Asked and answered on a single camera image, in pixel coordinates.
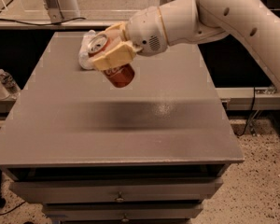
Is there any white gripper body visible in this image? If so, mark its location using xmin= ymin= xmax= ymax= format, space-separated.
xmin=126 ymin=7 xmax=168 ymax=56

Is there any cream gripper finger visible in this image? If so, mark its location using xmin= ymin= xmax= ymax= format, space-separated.
xmin=96 ymin=21 xmax=129 ymax=48
xmin=91 ymin=41 xmax=137 ymax=71

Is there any red coke can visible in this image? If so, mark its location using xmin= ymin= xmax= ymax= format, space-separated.
xmin=87 ymin=35 xmax=134 ymax=88

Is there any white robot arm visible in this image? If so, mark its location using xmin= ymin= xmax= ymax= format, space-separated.
xmin=90 ymin=0 xmax=280 ymax=92

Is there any clear plastic water bottle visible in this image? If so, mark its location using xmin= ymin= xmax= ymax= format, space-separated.
xmin=78 ymin=30 xmax=96 ymax=70

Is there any grey drawer cabinet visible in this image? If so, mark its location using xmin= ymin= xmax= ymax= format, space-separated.
xmin=0 ymin=33 xmax=244 ymax=224

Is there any small bottle on side shelf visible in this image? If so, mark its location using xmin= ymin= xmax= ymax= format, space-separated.
xmin=0 ymin=69 xmax=21 ymax=94

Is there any top grey drawer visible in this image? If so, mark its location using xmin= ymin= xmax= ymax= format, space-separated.
xmin=10 ymin=178 xmax=223 ymax=203

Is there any grey drawer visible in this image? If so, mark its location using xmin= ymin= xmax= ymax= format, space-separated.
xmin=10 ymin=178 xmax=223 ymax=203
xmin=43 ymin=202 xmax=203 ymax=221

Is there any lower grey drawer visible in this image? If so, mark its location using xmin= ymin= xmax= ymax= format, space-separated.
xmin=43 ymin=202 xmax=203 ymax=221

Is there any grey metal bracket left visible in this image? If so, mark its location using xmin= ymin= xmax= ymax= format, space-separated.
xmin=45 ymin=0 xmax=63 ymax=23

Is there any black cable on ledge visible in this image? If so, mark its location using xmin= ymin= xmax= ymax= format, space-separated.
xmin=0 ymin=16 xmax=88 ymax=27

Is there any black floor cable left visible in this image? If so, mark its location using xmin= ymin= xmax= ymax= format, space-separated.
xmin=0 ymin=200 xmax=27 ymax=217

